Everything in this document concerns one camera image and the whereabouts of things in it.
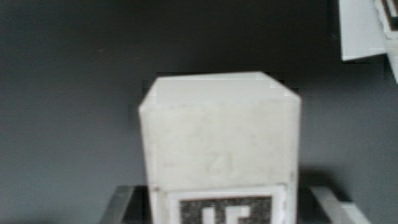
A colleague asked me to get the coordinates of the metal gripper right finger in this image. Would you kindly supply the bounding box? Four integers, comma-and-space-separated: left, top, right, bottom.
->
312, 186, 372, 224

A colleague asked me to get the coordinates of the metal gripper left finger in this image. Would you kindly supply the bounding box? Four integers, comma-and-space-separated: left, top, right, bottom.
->
99, 186, 134, 224

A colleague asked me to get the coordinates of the white leg with tag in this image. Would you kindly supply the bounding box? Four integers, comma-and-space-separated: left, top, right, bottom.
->
139, 72, 301, 224

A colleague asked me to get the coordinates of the white square table top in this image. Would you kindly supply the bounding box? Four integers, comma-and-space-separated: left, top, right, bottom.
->
340, 0, 398, 82

